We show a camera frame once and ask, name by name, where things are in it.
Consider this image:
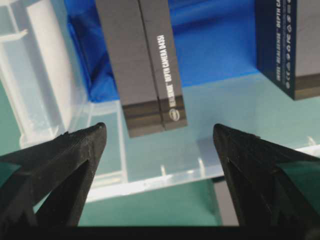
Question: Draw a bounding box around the black camera box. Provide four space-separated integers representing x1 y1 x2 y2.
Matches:
212 177 239 227
254 0 320 101
95 0 188 138

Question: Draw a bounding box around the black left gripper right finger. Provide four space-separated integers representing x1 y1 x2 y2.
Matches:
213 123 320 228

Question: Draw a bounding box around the clear plastic storage case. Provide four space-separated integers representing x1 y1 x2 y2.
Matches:
0 0 320 202

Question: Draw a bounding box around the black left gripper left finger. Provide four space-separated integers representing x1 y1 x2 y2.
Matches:
0 122 107 228

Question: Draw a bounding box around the blue cloth liner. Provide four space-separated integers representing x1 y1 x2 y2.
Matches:
64 0 258 103

